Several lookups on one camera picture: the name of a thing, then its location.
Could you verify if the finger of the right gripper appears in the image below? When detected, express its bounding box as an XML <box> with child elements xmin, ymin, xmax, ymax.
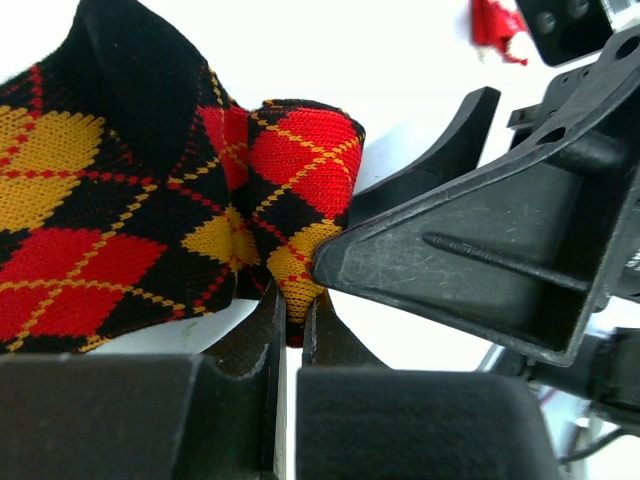
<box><xmin>312</xmin><ymin>144</ymin><xmax>630</xmax><ymax>365</ymax></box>

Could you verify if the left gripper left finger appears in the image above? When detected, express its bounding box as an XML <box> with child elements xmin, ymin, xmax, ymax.
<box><xmin>206</xmin><ymin>282</ymin><xmax>286</xmax><ymax>479</ymax></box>

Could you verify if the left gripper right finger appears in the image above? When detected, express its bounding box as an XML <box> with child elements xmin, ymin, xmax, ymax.
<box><xmin>302</xmin><ymin>291</ymin><xmax>389</xmax><ymax>369</ymax></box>

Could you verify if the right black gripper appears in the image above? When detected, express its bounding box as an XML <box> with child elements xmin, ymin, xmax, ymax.
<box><xmin>347</xmin><ymin>22</ymin><xmax>640</xmax><ymax>311</ymax></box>

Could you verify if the red orange argyle sock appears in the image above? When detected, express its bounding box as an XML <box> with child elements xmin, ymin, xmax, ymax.
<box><xmin>1</xmin><ymin>1</ymin><xmax>365</xmax><ymax>353</ymax></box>

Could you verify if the red christmas sock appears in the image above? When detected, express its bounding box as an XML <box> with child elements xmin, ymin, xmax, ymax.
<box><xmin>469</xmin><ymin>0</ymin><xmax>532</xmax><ymax>66</ymax></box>

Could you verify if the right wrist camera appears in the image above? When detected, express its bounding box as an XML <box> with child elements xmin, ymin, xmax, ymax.
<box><xmin>516</xmin><ymin>0</ymin><xmax>639</xmax><ymax>67</ymax></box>

